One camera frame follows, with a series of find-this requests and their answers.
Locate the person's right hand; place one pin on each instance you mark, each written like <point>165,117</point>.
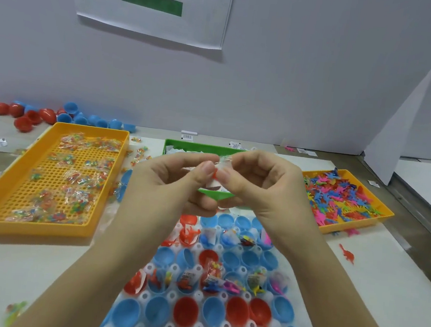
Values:
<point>277,198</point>

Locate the person's left hand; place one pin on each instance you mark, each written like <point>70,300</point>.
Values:
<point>159,190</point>

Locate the person's left thumb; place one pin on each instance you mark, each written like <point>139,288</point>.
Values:
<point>201,175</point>

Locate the person's right thumb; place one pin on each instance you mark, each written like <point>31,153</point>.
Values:
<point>237,179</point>

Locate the clear packet with orange toy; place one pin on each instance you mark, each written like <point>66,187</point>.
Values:
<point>221,164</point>

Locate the person's left forearm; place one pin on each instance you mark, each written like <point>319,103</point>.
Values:
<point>84,282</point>

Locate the person's right forearm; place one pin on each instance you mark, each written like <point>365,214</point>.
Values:
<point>338,309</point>

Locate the heap of white paper slips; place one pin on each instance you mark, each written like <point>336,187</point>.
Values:
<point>180,152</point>

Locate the green plastic tray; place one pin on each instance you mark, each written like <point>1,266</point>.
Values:
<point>171,147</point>

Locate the scattered small toy packets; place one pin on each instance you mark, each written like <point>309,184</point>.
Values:
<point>139,155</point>

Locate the pile of colourful toy dinosaurs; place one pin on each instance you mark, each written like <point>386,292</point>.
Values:
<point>334,201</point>

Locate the group of packed small toys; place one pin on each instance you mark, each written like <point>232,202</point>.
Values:
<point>211,280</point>

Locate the pink toy dinosaur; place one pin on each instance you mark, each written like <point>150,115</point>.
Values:
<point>352,232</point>

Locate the pile of clear toy packets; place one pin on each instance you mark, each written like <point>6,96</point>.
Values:
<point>72,177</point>

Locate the rows of plastic egg halves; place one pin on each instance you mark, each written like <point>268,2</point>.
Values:
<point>238,310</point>

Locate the red toy dinosaur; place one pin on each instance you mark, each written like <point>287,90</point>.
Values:
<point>346,254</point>

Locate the white egg holder tray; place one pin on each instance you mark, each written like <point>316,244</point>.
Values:
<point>143,298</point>

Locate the white partition board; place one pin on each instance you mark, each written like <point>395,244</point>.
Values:
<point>394,142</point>

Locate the white paper sign green bar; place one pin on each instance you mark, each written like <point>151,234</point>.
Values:
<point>150,12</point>

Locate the heap of loose egg halves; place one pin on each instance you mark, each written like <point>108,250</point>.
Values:
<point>32,113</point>

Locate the yellow perforated plastic tray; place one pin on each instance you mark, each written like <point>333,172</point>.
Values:
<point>12,201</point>

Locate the colourful toy packet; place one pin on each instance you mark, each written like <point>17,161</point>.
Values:
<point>15,311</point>

